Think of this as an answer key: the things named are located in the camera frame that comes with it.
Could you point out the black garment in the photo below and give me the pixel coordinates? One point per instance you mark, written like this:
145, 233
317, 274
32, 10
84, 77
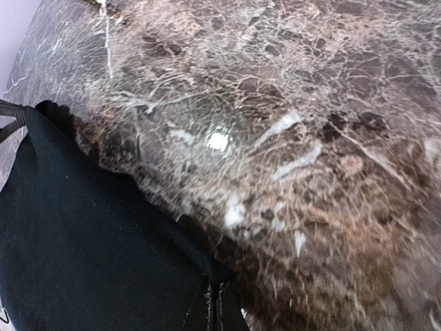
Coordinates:
81, 249

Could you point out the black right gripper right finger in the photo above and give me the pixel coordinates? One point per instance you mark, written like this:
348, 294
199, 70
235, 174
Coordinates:
228, 313

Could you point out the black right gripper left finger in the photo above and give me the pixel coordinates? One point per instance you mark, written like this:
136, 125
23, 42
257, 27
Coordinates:
202, 313

